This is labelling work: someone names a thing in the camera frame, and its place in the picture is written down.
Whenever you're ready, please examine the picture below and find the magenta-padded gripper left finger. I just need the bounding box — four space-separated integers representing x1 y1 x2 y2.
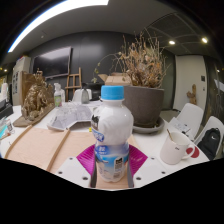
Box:
54 144 98 189

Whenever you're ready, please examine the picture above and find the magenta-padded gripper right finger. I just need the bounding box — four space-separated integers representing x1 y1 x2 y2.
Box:
126 144 168 189

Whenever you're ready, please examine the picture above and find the blue-capped white drink bottle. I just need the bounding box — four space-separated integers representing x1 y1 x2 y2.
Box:
90 85 135 183

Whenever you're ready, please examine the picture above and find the grey plant pot saucer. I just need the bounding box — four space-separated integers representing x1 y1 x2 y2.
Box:
132 116 166 135

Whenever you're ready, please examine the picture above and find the white ceramic mug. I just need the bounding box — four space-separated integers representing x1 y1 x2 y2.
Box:
159 130 196 166

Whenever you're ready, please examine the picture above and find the wooden stir stick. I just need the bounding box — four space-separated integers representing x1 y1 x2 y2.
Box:
166 128 174 141

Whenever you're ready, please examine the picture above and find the clear plastic model sheet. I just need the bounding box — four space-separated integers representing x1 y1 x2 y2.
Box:
47 101 101 132

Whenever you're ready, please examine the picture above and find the pale wooden board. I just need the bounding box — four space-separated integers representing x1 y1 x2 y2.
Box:
3 124 140 190

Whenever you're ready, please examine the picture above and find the stack of papers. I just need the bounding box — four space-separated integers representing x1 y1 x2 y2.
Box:
173 119 192 134

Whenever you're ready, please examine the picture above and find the grey pot with dried plant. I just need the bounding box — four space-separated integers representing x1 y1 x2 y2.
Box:
91 28 168 128

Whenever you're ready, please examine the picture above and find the white plastic chair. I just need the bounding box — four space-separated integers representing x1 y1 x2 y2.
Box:
168 102 205 139
72 88 93 104
193 115 224 161

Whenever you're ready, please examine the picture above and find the wooden easel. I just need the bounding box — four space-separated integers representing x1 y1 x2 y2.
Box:
64 67 83 101

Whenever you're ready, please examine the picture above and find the small white figurine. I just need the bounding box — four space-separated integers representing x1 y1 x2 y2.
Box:
53 82 66 108
0 82 10 103

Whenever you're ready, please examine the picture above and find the golden relief sculpture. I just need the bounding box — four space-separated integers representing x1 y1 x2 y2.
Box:
13 69 56 128

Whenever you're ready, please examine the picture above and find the cardboard box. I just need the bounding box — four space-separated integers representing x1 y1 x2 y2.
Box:
97 72 133 87

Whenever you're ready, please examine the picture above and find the wooden figure sculpture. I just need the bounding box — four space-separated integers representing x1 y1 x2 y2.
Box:
186 83 198 106

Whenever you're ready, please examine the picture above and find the colourful printed packet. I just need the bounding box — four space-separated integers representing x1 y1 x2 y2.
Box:
0 116 14 139

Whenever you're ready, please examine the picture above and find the white cabinet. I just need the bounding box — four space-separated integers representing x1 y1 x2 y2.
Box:
11 55 33 107

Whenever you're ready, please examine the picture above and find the long ceiling light strip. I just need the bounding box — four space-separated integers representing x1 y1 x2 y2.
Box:
7 0 110 54

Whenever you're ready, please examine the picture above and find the dark wall screen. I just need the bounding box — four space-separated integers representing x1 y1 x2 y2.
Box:
32 46 73 79

